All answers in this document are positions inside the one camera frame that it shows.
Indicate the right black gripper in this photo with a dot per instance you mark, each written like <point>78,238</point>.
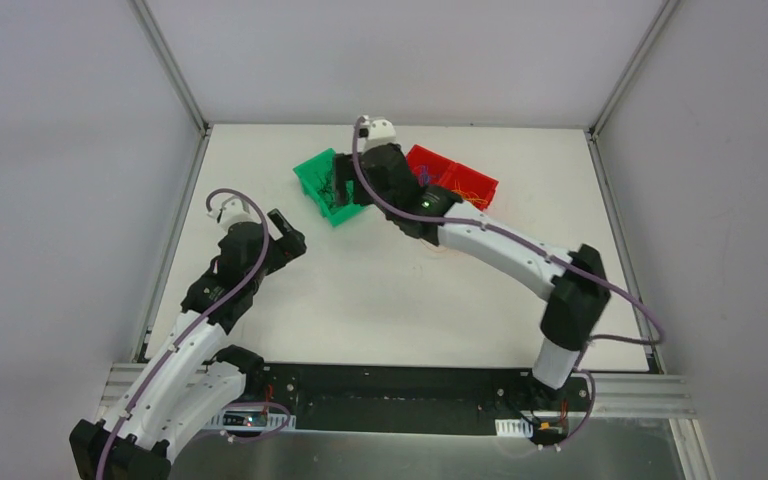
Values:
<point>344,179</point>

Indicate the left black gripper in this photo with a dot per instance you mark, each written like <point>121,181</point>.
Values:
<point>281,236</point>

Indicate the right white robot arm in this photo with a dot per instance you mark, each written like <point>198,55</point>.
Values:
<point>572,283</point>

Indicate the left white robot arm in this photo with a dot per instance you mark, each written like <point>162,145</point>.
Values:
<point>199,371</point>

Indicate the red plastic double bin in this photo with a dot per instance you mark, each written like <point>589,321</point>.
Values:
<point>431,168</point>

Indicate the green plastic bin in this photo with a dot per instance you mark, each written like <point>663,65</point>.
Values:
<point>316,177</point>

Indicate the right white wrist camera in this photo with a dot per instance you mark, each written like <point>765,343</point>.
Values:
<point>373,132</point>

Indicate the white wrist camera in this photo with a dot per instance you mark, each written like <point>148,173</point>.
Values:
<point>230,212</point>
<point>373,132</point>

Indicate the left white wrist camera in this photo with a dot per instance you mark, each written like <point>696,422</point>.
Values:
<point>230,212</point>

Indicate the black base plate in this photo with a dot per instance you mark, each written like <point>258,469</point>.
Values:
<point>401,400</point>

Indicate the aluminium frame rail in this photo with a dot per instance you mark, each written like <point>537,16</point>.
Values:
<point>637,395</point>

